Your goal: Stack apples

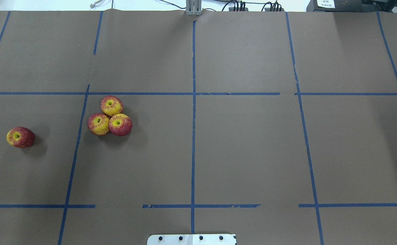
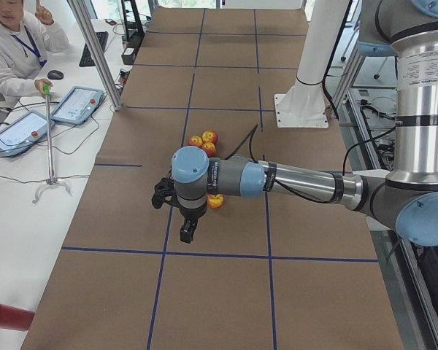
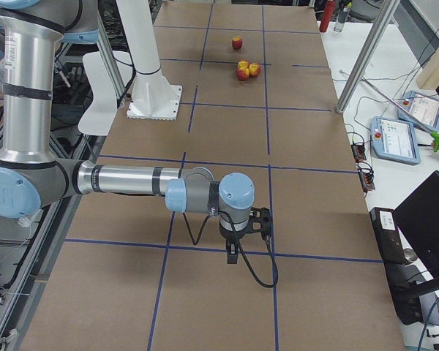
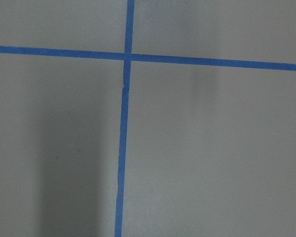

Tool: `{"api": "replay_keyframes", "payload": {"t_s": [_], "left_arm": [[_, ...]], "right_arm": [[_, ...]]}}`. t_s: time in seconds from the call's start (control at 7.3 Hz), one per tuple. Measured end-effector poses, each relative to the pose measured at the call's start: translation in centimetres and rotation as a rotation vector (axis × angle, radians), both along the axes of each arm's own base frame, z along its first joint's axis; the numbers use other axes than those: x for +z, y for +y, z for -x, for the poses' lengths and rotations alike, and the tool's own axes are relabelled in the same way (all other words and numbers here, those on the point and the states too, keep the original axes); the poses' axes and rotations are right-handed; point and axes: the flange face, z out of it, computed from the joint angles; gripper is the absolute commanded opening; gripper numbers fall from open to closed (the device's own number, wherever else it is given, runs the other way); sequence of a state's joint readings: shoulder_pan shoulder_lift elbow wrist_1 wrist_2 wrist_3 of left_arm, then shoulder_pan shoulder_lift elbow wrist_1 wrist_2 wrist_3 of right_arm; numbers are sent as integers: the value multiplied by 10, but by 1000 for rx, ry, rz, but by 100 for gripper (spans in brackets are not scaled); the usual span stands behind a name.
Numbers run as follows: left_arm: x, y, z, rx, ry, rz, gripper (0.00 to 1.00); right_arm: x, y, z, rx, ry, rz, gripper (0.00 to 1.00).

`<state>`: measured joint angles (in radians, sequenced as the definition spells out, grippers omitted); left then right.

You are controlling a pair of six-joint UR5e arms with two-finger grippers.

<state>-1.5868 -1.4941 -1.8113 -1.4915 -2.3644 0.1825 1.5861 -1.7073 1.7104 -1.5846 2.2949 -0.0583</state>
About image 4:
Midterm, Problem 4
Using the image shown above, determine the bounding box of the vertical blue tape strip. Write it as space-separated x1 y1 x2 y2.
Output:
114 0 135 237

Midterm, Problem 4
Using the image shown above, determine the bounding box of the horizontal blue tape strip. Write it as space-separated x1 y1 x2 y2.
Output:
0 45 296 71

